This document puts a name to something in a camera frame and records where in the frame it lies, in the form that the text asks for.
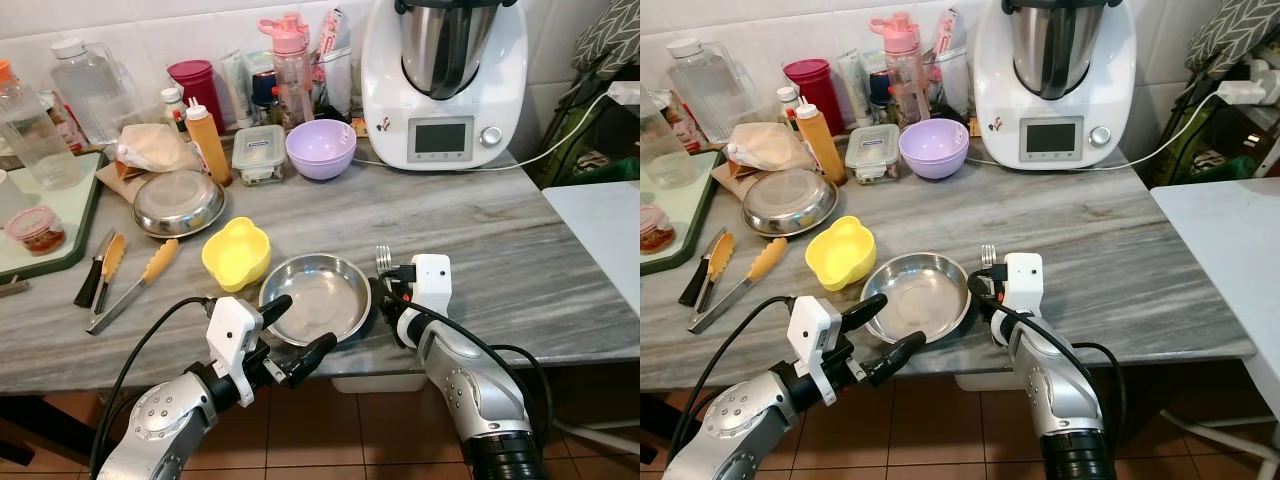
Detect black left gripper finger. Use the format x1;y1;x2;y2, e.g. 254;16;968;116
838;292;890;337
256;293;295;333
283;331;339;390
864;330;927;389

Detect stainless steel bowl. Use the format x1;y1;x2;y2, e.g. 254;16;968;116
859;251;977;347
257;252;374;349

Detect yellow flower-shaped bowl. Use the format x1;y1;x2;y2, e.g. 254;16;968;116
804;214;879;294
200;216;274;294

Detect grey stone-look counter table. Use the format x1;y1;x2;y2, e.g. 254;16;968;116
640;148;1257;471
0;148;641;471

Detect steel tongs orange tips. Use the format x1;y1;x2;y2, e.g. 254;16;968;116
84;237;182;337
686;236;790;335

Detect stainless steel plate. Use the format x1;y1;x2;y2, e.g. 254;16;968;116
740;166;840;240
132;168;228;240

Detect purple plastic bowl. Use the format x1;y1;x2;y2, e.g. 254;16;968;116
284;118;359;182
897;117;972;182

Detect glass food container with lid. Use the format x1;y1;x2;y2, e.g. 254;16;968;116
844;122;902;187
230;123;289;187

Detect orange squeeze sauce bottle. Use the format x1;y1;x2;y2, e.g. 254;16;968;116
182;96;234;188
794;96;848;187

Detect plastic bag of food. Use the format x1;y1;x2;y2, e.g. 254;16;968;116
104;122;202;192
721;121;814;187

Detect white kitchen food processor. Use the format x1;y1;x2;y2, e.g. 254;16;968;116
971;0;1142;172
359;0;530;172

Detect green rimmed tray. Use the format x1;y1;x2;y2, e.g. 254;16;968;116
0;149;109;285
640;149;724;277

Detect white folding table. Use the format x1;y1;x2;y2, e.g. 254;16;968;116
1149;177;1280;446
539;179;641;443

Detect white squeeze tube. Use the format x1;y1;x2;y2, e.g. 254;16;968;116
834;49;872;127
221;49;257;130

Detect small tub red contents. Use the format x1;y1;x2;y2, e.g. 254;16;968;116
2;205;68;258
640;204;677;255

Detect pink drinking bottle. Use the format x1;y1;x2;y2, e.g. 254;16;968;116
257;11;315;132
869;11;927;130

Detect dark red plastic cup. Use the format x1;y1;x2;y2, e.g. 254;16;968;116
781;57;847;137
166;59;227;137

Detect printed snack package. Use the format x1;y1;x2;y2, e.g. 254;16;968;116
929;7;970;117
314;7;354;120

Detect green bag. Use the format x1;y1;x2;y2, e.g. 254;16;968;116
569;154;641;187
1204;154;1262;187

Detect clear bottle orange cap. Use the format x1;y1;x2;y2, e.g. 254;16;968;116
640;88;692;192
0;59;82;192

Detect clear plastic pitcher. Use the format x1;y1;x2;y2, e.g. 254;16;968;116
49;37;137;147
666;37;752;147

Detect grey patterned cloth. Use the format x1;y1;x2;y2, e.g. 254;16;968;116
1184;0;1280;77
571;0;641;77

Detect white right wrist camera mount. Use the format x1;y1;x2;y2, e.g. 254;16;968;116
409;253;454;320
1002;251;1045;320

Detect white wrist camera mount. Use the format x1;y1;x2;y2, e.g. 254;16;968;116
786;294;844;405
409;253;454;320
204;295;265;407
1002;251;1045;320

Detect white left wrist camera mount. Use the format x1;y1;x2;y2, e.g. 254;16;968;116
204;295;265;407
786;294;844;405

